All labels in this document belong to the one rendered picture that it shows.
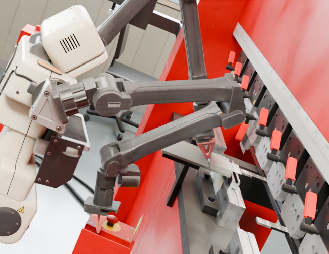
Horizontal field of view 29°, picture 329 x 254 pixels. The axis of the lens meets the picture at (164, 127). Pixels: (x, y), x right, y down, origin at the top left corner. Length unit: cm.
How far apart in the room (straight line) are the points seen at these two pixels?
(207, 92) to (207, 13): 131
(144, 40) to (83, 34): 394
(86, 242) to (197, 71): 69
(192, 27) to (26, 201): 78
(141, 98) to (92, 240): 48
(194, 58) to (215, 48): 92
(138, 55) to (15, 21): 110
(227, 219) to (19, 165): 71
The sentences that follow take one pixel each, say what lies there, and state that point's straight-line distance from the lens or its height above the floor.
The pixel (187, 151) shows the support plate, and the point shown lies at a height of 100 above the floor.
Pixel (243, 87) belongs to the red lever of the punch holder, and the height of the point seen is 128.
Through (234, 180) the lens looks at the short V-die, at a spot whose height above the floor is 99.
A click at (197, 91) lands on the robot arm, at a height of 133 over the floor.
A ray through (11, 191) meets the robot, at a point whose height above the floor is 83.
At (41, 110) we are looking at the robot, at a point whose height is 115.
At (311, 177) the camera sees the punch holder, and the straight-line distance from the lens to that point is 154.
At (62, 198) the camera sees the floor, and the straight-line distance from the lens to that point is 383.
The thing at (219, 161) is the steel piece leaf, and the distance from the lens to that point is 234.
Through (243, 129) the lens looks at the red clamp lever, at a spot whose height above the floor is 120.
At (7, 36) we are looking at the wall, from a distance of 559.
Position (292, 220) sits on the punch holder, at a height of 120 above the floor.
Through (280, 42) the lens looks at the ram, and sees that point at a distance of 223.
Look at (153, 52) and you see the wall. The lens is 574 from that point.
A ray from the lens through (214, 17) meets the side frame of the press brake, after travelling 304.
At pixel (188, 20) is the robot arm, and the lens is 212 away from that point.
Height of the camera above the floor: 173
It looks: 17 degrees down
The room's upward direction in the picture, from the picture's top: 24 degrees clockwise
